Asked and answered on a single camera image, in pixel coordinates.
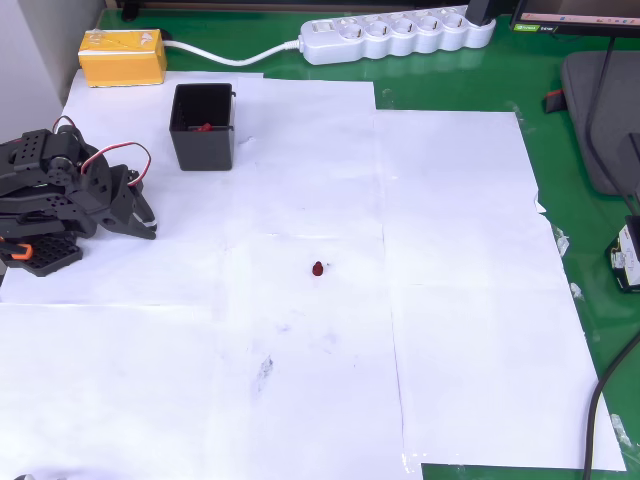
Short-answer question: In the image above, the black square container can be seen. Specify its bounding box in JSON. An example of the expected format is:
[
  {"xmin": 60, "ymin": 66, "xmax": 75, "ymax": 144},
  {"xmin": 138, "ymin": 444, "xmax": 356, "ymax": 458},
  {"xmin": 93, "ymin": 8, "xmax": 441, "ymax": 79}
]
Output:
[{"xmin": 168, "ymin": 82, "xmax": 237, "ymax": 173}]

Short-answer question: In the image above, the yellow cardboard box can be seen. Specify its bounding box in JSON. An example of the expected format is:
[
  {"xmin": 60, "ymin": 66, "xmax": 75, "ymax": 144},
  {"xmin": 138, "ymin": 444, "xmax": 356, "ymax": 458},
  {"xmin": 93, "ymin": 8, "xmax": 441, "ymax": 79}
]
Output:
[{"xmin": 78, "ymin": 28, "xmax": 169, "ymax": 89}]

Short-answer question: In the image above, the orange clamp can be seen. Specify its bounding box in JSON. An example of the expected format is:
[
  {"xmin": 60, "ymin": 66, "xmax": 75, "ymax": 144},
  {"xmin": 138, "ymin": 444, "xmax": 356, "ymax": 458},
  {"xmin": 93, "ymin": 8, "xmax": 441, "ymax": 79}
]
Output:
[{"xmin": 0, "ymin": 238, "xmax": 32, "ymax": 262}]

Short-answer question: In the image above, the white paper table cover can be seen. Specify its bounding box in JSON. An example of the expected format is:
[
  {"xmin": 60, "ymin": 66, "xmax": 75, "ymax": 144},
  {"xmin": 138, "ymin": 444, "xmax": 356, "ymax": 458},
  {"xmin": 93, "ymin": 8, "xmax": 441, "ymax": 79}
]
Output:
[{"xmin": 0, "ymin": 68, "xmax": 628, "ymax": 480}]

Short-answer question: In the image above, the white power strip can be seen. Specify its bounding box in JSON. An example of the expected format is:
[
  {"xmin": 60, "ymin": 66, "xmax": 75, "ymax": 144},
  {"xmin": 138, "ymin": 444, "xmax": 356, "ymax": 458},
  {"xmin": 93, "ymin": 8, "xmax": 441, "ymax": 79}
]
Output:
[{"xmin": 298, "ymin": 4, "xmax": 497, "ymax": 67}]

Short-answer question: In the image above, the black plug adapter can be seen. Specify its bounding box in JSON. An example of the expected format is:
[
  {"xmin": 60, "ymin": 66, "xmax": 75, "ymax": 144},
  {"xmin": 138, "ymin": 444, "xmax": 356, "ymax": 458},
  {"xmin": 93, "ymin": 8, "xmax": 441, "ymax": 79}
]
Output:
[{"xmin": 466, "ymin": 0, "xmax": 502, "ymax": 27}]

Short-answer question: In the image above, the grey laptop sleeve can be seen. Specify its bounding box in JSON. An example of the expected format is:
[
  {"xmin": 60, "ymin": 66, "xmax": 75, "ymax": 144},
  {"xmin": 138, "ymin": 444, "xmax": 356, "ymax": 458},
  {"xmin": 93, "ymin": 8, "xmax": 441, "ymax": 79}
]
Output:
[{"xmin": 543, "ymin": 49, "xmax": 640, "ymax": 198}]

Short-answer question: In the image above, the black laptop with stickers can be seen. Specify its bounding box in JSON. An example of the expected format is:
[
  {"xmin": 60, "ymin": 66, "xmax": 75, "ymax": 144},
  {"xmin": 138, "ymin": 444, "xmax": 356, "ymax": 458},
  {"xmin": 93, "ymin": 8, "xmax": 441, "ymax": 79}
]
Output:
[{"xmin": 509, "ymin": 0, "xmax": 640, "ymax": 39}]

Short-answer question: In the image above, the black and white device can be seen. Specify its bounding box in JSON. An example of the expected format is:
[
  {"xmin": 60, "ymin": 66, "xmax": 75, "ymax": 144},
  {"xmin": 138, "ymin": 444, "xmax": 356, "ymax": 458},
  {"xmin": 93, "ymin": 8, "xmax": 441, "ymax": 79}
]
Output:
[{"xmin": 603, "ymin": 214, "xmax": 640, "ymax": 294}]

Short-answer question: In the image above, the red white servo wire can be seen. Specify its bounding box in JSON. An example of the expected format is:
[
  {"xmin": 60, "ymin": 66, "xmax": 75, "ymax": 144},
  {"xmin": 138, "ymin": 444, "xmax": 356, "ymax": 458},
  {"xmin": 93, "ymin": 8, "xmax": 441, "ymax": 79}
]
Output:
[{"xmin": 78, "ymin": 141, "xmax": 152, "ymax": 187}]

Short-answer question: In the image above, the white power cable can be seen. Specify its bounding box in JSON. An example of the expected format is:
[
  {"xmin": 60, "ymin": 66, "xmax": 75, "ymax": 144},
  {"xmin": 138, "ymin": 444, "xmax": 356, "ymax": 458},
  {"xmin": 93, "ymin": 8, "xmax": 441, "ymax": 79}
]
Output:
[{"xmin": 162, "ymin": 38, "xmax": 304, "ymax": 68}]

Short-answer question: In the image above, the thin black cable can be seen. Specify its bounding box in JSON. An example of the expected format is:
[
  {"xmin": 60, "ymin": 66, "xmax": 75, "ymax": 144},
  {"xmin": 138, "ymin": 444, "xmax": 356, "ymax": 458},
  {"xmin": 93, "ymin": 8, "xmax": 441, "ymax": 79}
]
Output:
[{"xmin": 583, "ymin": 35, "xmax": 640, "ymax": 219}]

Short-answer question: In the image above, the thick black cable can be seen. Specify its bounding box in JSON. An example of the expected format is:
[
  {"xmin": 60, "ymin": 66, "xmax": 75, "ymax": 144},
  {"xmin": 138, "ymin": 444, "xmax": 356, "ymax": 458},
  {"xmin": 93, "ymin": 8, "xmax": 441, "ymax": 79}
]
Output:
[{"xmin": 581, "ymin": 332, "xmax": 640, "ymax": 480}]

